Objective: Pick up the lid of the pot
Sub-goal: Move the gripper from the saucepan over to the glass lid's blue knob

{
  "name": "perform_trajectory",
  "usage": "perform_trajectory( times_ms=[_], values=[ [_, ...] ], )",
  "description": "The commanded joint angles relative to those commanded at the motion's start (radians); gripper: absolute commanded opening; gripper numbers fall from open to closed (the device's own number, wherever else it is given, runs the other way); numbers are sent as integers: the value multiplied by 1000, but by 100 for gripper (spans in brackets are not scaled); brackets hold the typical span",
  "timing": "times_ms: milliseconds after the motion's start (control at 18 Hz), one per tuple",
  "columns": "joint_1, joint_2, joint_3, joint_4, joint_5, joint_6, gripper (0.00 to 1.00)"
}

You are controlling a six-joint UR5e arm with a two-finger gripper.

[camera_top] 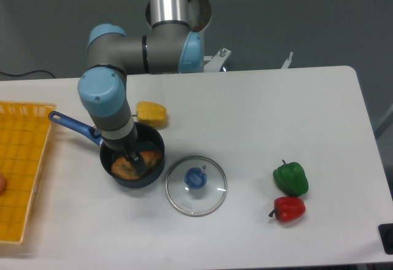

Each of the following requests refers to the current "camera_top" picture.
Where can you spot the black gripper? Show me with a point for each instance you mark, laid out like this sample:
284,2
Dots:
124,139

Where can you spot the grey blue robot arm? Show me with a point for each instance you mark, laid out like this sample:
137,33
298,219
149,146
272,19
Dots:
172,47

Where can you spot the brown bread in pot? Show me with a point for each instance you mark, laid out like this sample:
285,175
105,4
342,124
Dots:
122,169

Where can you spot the glass pot lid blue knob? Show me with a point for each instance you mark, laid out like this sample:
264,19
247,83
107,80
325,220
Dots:
196,186

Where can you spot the dark blue saucepan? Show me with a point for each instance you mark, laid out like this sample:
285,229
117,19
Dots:
149,139

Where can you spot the yellow bell pepper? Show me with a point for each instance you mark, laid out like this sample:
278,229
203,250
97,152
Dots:
151,113

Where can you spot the yellow plastic basket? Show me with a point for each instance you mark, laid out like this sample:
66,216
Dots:
25,128

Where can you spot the orange object at left edge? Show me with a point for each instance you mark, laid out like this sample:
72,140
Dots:
3,183

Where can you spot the green bell pepper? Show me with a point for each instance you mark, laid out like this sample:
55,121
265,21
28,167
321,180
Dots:
291,179

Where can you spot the red bell pepper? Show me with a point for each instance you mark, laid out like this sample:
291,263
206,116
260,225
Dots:
287,209

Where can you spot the black device at right edge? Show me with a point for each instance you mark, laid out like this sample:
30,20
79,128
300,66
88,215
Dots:
386,235

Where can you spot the white metal bracket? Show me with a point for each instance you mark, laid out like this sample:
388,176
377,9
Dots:
216,63

